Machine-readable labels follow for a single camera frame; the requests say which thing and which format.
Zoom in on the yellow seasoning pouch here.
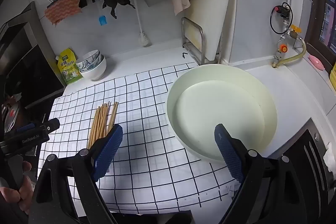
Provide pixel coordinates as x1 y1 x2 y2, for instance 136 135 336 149
55 48 84 86

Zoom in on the white black grid cloth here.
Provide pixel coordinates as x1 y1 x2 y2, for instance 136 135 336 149
37 63 238 214

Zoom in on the glass pot lid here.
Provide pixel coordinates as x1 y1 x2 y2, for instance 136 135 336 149
0 101 21 135

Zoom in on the white cutting board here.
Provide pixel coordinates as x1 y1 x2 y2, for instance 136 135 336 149
184 0 237 64

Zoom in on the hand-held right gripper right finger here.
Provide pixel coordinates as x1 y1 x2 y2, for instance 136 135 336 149
214 123 331 224

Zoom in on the black kitchen appliance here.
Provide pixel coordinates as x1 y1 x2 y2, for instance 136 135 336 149
0 1 66 111

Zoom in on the dark framed window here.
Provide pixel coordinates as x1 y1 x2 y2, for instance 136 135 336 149
306 0 336 56

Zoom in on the stainless steel board rack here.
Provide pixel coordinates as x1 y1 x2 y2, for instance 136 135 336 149
181 17 219 65

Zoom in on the pink soap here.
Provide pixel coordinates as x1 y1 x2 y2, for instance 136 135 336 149
308 55 326 71

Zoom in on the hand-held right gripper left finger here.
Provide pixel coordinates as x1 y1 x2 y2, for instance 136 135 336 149
28 124 124 224

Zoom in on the person's left hand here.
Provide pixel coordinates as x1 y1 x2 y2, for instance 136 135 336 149
0 161 33 211

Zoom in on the orange knob gas regulator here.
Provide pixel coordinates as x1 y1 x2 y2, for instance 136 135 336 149
277 39 289 56

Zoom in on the white ceramic bowl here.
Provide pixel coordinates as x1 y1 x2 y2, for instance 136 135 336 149
79 55 107 81

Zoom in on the black gas stove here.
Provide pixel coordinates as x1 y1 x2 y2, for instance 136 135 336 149
282 118 336 224

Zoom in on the orange striped dishcloth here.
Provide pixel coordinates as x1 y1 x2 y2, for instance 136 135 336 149
44 0 82 27

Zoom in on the pile of wooden chopsticks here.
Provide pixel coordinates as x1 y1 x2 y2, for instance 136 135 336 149
87 101 119 151

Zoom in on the yellow gas hose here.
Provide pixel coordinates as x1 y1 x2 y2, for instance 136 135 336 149
272 36 307 68

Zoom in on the white bottle brush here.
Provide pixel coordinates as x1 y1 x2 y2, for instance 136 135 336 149
130 0 152 47

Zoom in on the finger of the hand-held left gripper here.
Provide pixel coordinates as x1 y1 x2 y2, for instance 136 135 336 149
39 118 60 136

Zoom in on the blue patterned bowl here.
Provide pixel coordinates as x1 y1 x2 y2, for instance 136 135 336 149
83 49 101 62
76 52 103 72

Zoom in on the blue silicone brush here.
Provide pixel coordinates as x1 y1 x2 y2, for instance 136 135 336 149
92 0 107 27

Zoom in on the white crumpled tissue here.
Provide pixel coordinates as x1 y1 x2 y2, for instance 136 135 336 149
323 142 336 174

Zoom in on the black cable loop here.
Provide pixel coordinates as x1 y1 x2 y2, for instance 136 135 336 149
270 3 293 35

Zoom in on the brass valve yellow handle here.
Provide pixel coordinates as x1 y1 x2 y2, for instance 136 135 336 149
287 25 302 39

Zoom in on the white round plastic basin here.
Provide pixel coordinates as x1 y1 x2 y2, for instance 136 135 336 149
167 63 278 161

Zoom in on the red black valve unit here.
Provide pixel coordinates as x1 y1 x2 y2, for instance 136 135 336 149
273 2 292 20

